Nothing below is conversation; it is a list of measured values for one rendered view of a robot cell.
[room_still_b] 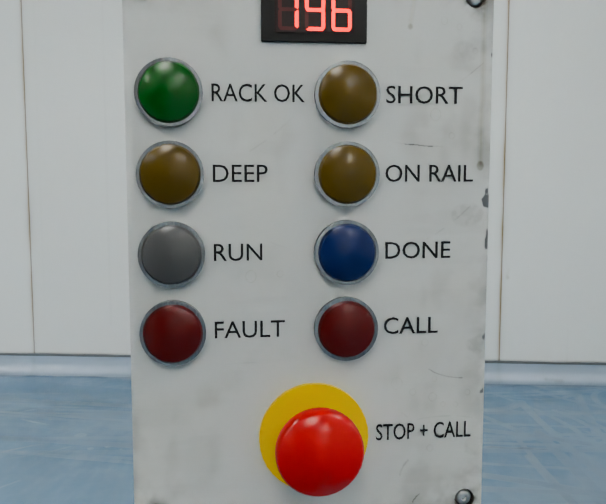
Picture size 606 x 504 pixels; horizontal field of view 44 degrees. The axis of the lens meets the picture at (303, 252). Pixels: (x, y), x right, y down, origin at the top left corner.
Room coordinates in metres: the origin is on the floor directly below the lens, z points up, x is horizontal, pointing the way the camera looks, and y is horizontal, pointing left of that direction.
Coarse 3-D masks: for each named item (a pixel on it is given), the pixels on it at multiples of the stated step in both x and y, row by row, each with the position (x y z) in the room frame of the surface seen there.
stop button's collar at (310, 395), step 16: (304, 384) 0.35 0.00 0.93; (320, 384) 0.35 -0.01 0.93; (288, 400) 0.34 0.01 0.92; (304, 400) 0.34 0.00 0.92; (320, 400) 0.35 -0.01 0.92; (336, 400) 0.35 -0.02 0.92; (352, 400) 0.35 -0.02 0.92; (272, 416) 0.34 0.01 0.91; (288, 416) 0.34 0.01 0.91; (352, 416) 0.35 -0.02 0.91; (272, 432) 0.34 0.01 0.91; (448, 432) 0.36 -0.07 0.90; (464, 432) 0.36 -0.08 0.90; (272, 448) 0.34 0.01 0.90; (272, 464) 0.34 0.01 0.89
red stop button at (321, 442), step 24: (312, 408) 0.33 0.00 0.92; (288, 432) 0.32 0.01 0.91; (312, 432) 0.32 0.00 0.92; (336, 432) 0.32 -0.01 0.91; (288, 456) 0.32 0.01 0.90; (312, 456) 0.32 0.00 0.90; (336, 456) 0.32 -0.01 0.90; (360, 456) 0.32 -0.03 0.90; (288, 480) 0.32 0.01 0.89; (312, 480) 0.32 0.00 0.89; (336, 480) 0.32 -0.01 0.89
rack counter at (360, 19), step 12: (264, 0) 0.34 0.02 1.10; (360, 0) 0.35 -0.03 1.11; (264, 12) 0.34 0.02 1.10; (360, 12) 0.35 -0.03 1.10; (264, 24) 0.34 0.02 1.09; (360, 24) 0.35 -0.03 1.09; (264, 36) 0.34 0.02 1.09; (276, 36) 0.34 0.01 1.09; (288, 36) 0.35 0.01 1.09; (300, 36) 0.35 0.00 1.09; (312, 36) 0.35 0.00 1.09; (324, 36) 0.35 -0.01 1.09; (336, 36) 0.35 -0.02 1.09; (348, 36) 0.35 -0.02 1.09; (360, 36) 0.35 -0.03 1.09
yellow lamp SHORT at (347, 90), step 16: (352, 64) 0.35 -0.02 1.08; (336, 80) 0.34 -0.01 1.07; (352, 80) 0.34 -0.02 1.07; (368, 80) 0.34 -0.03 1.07; (320, 96) 0.34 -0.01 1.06; (336, 96) 0.34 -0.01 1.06; (352, 96) 0.34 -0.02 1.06; (368, 96) 0.34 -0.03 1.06; (336, 112) 0.34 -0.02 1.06; (352, 112) 0.34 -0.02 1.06; (368, 112) 0.35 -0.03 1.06
